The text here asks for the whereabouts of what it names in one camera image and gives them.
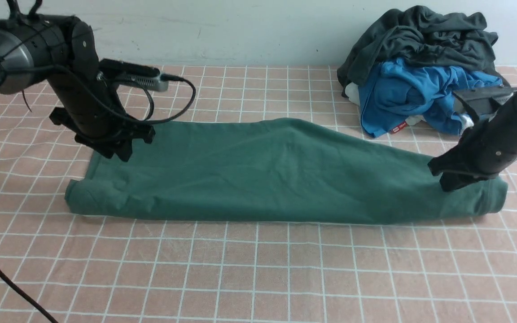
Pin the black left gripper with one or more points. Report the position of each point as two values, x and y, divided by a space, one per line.
106 134

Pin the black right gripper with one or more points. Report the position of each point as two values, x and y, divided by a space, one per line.
464 165

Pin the green long-sleeve shirt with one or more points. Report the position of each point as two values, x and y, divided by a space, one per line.
278 170

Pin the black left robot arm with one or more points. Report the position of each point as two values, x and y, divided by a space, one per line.
61 50

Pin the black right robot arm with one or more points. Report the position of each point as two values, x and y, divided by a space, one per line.
489 146

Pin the blue crumpled garment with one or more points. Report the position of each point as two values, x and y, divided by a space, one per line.
431 79

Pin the dark grey crumpled garment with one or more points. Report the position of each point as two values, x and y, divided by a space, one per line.
423 38

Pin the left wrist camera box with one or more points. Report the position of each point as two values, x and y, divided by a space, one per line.
133 75

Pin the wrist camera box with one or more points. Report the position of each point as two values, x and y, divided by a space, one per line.
483 102
133 75

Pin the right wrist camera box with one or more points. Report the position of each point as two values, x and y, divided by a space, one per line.
483 102

